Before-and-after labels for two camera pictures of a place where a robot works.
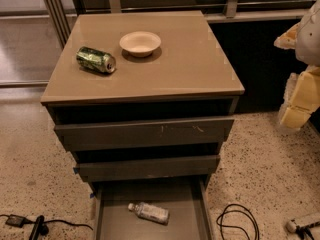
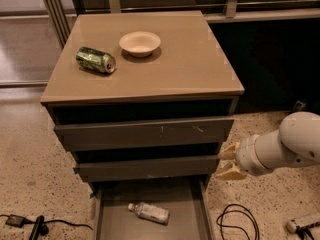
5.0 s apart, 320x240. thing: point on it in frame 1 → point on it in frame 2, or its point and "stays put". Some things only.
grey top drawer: x=147 y=133 stays put
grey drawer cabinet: x=146 y=96 stays put
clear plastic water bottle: x=158 y=215 stays put
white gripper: x=309 y=40 → x=247 y=156
